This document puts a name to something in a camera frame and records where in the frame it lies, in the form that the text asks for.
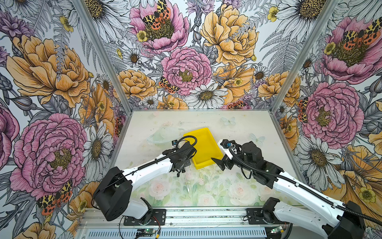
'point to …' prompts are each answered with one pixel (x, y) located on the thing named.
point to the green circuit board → (149, 231)
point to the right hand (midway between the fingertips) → (219, 154)
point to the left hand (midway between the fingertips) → (181, 164)
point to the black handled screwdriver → (183, 171)
